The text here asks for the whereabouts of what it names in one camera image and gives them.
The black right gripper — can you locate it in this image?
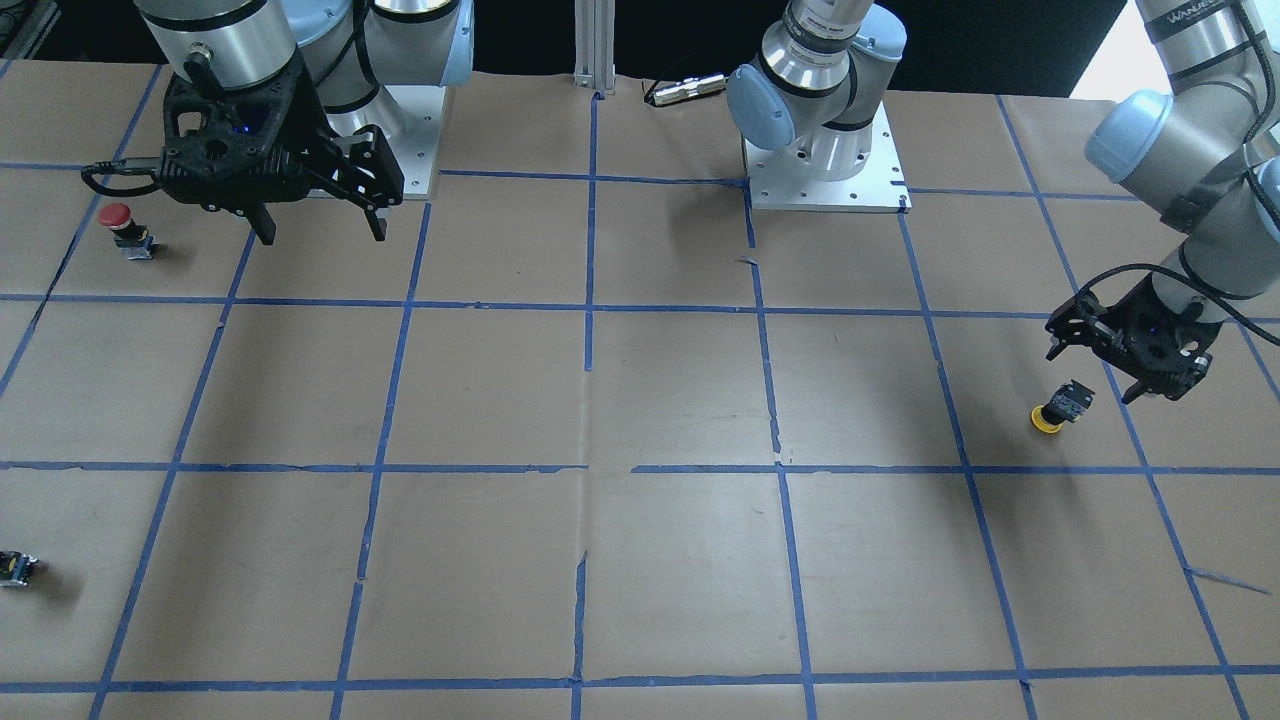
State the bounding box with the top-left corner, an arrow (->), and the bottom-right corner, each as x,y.
155,51 -> 404,246

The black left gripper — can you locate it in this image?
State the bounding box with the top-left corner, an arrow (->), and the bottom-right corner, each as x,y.
1044,275 -> 1222,405

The yellow push button switch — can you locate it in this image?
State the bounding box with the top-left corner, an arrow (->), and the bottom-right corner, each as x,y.
1030,379 -> 1094,436

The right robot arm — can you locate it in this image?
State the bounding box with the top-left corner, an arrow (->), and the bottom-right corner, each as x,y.
116,1 -> 475,245

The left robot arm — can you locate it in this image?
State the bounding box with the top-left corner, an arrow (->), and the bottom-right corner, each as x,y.
727,1 -> 1279,404

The brown paper table cover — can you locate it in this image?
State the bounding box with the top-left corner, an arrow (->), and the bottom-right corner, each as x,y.
1,61 -> 1277,719

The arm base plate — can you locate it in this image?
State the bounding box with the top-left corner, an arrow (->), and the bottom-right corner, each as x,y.
326,85 -> 449,201
742,105 -> 913,214

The red push button switch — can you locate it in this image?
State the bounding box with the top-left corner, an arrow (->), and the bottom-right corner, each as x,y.
96,202 -> 157,261

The aluminium frame post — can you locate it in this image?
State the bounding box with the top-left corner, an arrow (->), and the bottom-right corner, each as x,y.
573,0 -> 617,95

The small black switch block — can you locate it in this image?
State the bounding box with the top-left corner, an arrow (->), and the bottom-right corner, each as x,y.
0,550 -> 41,588

